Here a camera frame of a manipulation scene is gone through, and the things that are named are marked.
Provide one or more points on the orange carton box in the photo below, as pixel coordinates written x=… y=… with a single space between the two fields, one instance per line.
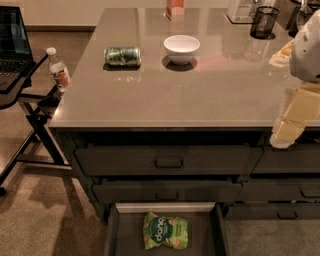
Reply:
x=174 y=9

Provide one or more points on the black mesh cup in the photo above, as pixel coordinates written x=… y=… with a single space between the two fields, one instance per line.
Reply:
x=263 y=22

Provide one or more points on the clear plastic water bottle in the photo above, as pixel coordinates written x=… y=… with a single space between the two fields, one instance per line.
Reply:
x=58 y=69

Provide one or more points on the black folding stand table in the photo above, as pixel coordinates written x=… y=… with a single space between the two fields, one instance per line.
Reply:
x=38 y=110

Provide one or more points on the black laptop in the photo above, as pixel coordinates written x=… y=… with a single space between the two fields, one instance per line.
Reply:
x=16 y=59

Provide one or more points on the green soda can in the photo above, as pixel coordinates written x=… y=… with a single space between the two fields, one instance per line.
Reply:
x=122 y=56

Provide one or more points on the grey top left drawer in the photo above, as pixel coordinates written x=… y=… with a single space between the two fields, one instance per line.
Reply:
x=168 y=160

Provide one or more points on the white appliance box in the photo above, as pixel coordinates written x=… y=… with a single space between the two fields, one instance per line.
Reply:
x=243 y=11

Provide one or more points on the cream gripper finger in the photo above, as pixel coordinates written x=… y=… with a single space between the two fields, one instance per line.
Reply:
x=298 y=109

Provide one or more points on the grey bottom right drawer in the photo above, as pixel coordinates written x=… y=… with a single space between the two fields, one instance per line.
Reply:
x=280 y=211

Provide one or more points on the grey middle right drawer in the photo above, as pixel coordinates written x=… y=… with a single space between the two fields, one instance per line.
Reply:
x=280 y=190

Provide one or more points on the grey top right drawer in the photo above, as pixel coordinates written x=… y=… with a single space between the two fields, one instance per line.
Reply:
x=301 y=158

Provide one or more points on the green rice chip bag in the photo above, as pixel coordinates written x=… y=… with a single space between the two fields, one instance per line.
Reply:
x=168 y=231

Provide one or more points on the white ceramic bowl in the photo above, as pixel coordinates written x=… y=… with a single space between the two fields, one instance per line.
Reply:
x=181 y=49

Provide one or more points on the grey middle left drawer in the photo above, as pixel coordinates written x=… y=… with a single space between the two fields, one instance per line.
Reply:
x=166 y=190

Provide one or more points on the dark container with glass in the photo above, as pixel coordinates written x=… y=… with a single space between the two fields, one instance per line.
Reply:
x=301 y=14

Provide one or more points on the open grey bottom drawer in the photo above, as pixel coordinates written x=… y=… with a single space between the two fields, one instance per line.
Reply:
x=206 y=229

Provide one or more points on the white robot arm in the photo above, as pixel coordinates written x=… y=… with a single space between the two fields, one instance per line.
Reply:
x=302 y=54

